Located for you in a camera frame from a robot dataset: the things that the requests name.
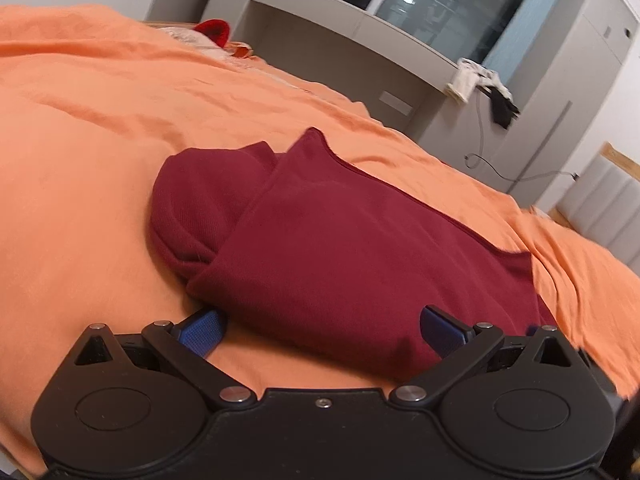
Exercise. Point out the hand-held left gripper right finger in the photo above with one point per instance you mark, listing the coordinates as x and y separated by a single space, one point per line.
441 332

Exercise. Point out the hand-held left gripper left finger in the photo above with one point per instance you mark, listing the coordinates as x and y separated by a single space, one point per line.
202 334

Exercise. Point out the maroon shirt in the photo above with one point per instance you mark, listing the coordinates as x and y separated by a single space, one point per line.
340 250

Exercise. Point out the orange blanket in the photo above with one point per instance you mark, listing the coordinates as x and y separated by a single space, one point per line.
85 170

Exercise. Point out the grey padded headboard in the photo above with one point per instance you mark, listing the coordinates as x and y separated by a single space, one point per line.
600 200

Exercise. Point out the black cloth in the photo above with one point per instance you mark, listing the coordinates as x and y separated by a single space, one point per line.
502 105

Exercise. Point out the white cloth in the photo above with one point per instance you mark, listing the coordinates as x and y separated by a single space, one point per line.
467 80

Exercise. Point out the small orange cloth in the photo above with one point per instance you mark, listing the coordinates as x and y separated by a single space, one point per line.
240 51

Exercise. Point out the beige lace pillow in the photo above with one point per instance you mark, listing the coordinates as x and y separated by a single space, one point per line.
185 37

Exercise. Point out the red plush cloth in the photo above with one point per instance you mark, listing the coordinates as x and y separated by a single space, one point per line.
214 29

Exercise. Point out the grey built-in desk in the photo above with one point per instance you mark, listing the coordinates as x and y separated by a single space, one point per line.
350 30

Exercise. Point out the light blue curtain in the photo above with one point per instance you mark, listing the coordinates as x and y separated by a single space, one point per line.
525 25

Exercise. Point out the glass window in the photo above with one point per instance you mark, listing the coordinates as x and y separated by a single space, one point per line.
440 5

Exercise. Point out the white wall socket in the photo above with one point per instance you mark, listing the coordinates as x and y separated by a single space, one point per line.
396 102

